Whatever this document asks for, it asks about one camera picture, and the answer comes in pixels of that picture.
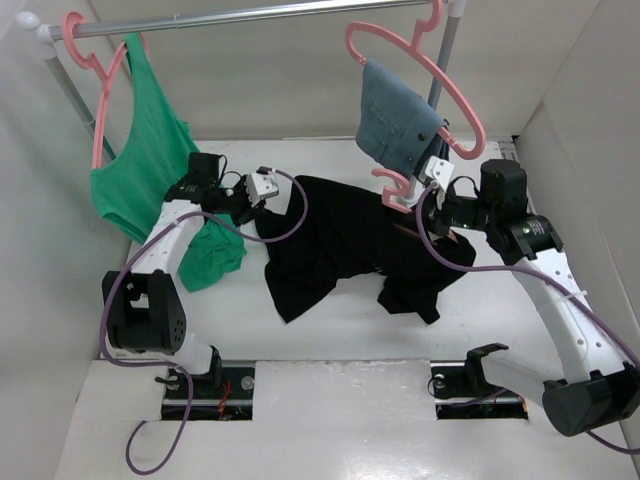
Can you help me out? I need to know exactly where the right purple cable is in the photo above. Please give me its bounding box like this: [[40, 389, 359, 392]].
[[415, 183, 640, 455]]

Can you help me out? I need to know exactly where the pink hanger with tank top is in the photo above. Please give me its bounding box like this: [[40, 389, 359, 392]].
[[61, 10, 151, 169]]

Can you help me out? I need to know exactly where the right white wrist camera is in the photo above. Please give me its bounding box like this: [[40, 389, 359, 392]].
[[419, 156, 455, 200]]

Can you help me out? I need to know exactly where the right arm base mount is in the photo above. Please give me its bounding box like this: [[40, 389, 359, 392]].
[[427, 343, 529, 420]]

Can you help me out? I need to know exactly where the green tank top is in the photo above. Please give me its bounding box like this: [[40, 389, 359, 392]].
[[91, 34, 246, 292]]

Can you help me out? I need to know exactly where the black t shirt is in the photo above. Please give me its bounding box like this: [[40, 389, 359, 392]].
[[255, 175, 462, 324]]

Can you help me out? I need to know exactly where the purple cable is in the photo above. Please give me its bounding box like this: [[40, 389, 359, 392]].
[[415, 183, 640, 455], [99, 169, 309, 475]]

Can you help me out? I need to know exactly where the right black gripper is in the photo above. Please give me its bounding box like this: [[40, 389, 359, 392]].
[[403, 182, 497, 238]]

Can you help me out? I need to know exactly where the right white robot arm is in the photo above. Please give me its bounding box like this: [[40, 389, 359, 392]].
[[424, 158, 639, 437]]

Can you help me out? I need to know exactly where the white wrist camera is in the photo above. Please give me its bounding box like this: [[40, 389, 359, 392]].
[[246, 168, 280, 206], [419, 156, 455, 200]]

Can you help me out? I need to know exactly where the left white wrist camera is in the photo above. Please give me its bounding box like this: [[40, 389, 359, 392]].
[[246, 168, 280, 206]]

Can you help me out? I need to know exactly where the blue denim garment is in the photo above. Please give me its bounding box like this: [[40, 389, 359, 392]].
[[355, 59, 449, 179]]

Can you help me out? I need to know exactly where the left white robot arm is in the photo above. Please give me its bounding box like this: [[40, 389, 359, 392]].
[[102, 153, 279, 397]]

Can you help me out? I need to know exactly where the metal clothes rack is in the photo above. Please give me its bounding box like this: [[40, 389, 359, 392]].
[[15, 0, 469, 209]]

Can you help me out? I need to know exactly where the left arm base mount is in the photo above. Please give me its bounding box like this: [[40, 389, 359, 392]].
[[155, 361, 256, 421]]

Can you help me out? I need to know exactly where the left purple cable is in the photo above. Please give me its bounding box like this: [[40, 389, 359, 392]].
[[99, 169, 309, 475]]

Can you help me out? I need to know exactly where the aluminium rail right side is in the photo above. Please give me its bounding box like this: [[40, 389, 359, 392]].
[[498, 140, 518, 161]]

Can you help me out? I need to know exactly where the pink hanger with denim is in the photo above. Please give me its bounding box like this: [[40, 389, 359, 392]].
[[345, 1, 487, 160]]

